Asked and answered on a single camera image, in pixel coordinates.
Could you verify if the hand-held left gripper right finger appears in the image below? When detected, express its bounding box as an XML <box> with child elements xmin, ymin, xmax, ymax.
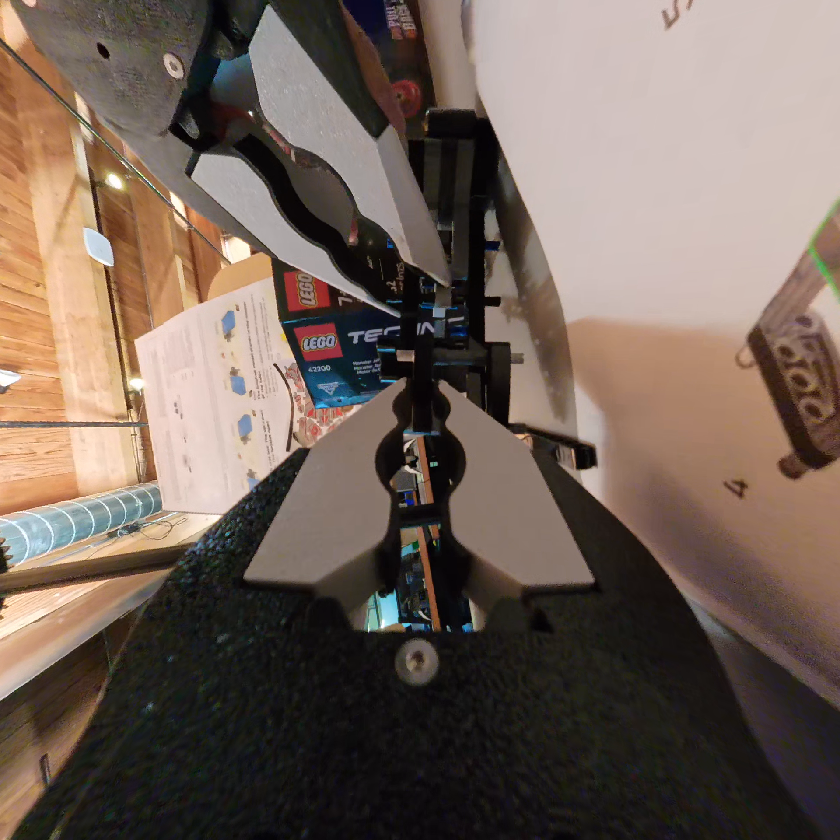
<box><xmin>430</xmin><ymin>382</ymin><xmax>596</xmax><ymax>631</ymax></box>

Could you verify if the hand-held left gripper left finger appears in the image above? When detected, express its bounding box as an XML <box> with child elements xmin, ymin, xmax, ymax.
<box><xmin>243</xmin><ymin>379</ymin><xmax>421</xmax><ymax>631</ymax></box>

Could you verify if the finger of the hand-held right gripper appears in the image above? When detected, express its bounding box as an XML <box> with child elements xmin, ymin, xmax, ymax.
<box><xmin>185</xmin><ymin>131</ymin><xmax>403</xmax><ymax>317</ymax></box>
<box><xmin>248</xmin><ymin>5</ymin><xmax>455</xmax><ymax>288</ymax></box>

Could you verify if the black grey toy brick chassis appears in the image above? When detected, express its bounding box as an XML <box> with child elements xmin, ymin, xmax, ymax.
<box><xmin>384</xmin><ymin>107</ymin><xmax>526</xmax><ymax>437</ymax></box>

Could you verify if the wooden display board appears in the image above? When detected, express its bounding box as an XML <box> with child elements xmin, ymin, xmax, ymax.
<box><xmin>206</xmin><ymin>252</ymin><xmax>273</xmax><ymax>299</ymax></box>

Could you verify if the black toy brick beam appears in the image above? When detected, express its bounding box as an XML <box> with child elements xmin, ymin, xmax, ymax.
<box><xmin>525</xmin><ymin>425</ymin><xmax>598</xmax><ymax>470</ymax></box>

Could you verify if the red grey sticker sheet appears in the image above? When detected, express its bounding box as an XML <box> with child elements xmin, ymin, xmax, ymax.
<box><xmin>289</xmin><ymin>387</ymin><xmax>368</xmax><ymax>454</ymax></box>

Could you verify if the black toy set box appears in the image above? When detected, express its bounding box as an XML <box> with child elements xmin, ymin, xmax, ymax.
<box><xmin>271</xmin><ymin>0</ymin><xmax>473</xmax><ymax>411</ymax></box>

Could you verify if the white printed instruction sheet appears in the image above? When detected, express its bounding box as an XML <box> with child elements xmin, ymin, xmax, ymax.
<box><xmin>134</xmin><ymin>276</ymin><xmax>309</xmax><ymax>516</ymax></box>

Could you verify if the white instruction booklet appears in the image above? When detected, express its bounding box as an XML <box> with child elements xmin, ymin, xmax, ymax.
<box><xmin>469</xmin><ymin>0</ymin><xmax>840</xmax><ymax>710</ymax></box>

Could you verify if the silver ventilation duct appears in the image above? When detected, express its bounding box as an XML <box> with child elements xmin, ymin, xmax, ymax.
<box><xmin>0</xmin><ymin>482</ymin><xmax>164</xmax><ymax>565</ymax></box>

